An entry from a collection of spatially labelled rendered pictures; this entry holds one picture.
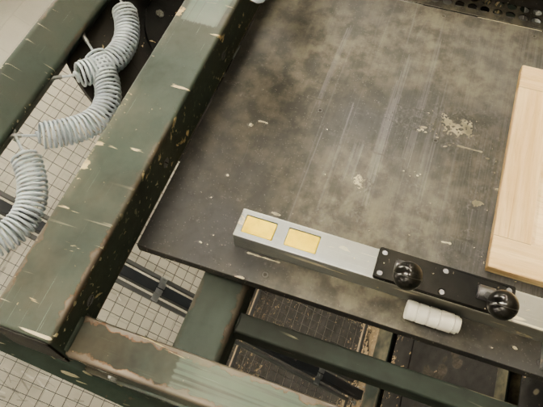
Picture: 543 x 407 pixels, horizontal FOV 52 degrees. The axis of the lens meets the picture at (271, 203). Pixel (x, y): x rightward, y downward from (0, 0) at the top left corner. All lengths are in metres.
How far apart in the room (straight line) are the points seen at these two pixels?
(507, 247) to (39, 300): 0.69
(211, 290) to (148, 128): 0.28
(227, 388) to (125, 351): 0.15
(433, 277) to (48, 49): 1.03
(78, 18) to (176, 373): 1.00
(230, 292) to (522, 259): 0.46
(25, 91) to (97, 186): 0.57
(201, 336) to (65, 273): 0.23
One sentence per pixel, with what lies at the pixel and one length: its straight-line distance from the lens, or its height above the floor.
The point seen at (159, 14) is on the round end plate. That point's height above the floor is 1.98.
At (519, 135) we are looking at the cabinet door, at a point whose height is 1.35.
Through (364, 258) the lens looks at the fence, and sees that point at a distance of 0.85.
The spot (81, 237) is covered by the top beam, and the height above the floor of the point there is 1.89.
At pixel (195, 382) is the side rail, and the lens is 0.78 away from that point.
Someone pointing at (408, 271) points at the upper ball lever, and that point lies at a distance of 0.72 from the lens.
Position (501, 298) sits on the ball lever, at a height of 1.45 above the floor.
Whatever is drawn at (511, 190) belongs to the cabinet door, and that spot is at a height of 1.35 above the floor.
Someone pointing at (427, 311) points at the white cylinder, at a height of 1.44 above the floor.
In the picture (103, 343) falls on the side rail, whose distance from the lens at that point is 0.82.
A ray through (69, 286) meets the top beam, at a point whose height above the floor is 1.87.
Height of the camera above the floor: 1.95
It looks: 19 degrees down
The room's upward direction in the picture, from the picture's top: 58 degrees counter-clockwise
